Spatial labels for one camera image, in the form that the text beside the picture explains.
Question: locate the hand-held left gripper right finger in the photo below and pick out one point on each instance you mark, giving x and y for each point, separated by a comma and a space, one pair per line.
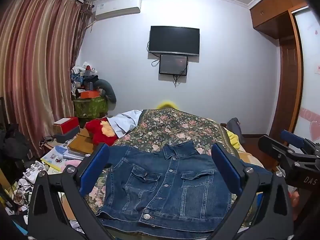
226, 167

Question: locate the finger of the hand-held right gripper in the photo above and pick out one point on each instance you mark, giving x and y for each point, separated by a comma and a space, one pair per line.
292, 138
272, 147

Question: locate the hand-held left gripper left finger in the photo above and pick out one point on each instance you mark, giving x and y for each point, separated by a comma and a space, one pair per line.
96, 167

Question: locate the blue denim jacket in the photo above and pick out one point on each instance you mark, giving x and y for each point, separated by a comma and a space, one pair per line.
160, 180

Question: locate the pile of mixed clothes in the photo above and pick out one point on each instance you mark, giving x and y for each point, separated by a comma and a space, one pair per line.
80, 75

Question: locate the yellow cloth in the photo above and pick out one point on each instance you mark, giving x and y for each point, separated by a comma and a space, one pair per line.
233, 141

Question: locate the brown cardboard box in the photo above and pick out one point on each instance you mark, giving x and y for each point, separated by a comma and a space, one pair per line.
80, 142

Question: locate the red plush toy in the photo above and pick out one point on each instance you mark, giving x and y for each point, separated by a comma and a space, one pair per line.
97, 130

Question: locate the stack of books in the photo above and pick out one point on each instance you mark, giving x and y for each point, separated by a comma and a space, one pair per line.
56, 157

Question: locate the grey case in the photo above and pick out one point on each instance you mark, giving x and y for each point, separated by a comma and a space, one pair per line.
66, 136

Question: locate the dark grey bag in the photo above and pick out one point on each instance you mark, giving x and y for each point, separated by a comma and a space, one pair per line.
235, 125

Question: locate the red box with white lid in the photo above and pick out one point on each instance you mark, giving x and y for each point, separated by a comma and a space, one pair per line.
70, 126

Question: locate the light blue cloth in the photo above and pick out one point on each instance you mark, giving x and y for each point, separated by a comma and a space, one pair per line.
125, 122

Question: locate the green patterned box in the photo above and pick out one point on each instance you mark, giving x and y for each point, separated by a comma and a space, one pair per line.
90, 107

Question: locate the green floral blanket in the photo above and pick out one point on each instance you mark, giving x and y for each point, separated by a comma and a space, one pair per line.
175, 127

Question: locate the pile of small clutter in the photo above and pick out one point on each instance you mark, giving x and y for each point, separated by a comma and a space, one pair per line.
30, 177

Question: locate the orange box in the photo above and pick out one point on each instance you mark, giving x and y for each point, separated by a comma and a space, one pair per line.
90, 94

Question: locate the yellow plush item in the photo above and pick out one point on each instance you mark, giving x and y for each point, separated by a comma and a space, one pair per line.
166, 104

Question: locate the black bag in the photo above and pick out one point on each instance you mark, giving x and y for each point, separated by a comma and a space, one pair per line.
12, 140

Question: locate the wooden wardrobe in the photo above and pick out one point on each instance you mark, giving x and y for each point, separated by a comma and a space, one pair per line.
272, 17

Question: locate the striped brown curtain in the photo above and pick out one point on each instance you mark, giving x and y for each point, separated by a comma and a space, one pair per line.
37, 55

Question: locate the white air conditioner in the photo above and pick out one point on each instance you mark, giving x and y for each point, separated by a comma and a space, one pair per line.
117, 7

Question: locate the small black wall monitor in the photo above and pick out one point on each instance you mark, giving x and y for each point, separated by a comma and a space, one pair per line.
172, 65

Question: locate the black wall television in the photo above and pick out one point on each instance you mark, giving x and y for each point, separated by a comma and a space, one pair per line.
175, 40

